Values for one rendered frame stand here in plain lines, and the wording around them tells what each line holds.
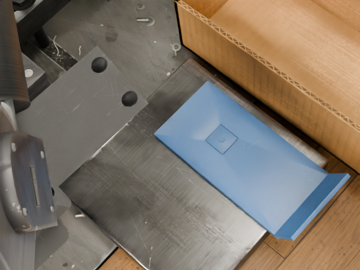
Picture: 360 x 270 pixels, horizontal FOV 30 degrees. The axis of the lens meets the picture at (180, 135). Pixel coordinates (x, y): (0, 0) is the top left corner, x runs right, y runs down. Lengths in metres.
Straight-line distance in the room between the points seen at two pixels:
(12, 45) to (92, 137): 0.08
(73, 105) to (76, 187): 0.22
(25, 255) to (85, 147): 0.13
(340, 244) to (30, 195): 0.38
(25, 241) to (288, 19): 0.46
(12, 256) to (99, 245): 0.36
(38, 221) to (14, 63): 0.09
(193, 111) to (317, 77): 0.12
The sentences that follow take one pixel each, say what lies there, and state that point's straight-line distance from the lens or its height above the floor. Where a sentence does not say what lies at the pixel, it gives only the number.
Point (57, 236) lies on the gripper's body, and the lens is 0.41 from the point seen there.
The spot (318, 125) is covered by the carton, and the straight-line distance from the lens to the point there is 0.57.
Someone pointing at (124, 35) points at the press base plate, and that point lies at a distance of 0.67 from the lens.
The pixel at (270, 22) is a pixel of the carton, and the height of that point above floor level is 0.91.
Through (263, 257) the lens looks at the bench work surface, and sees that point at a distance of 0.57.
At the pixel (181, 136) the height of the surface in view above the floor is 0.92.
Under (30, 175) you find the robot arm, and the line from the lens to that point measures 0.24.
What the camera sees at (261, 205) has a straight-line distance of 0.55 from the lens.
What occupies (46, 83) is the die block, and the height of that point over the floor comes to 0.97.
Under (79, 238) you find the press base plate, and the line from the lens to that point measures 0.59.
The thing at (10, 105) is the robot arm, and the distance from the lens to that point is 0.30.
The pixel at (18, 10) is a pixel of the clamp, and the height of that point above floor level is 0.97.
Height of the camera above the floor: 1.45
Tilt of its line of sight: 65 degrees down
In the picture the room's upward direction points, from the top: 12 degrees counter-clockwise
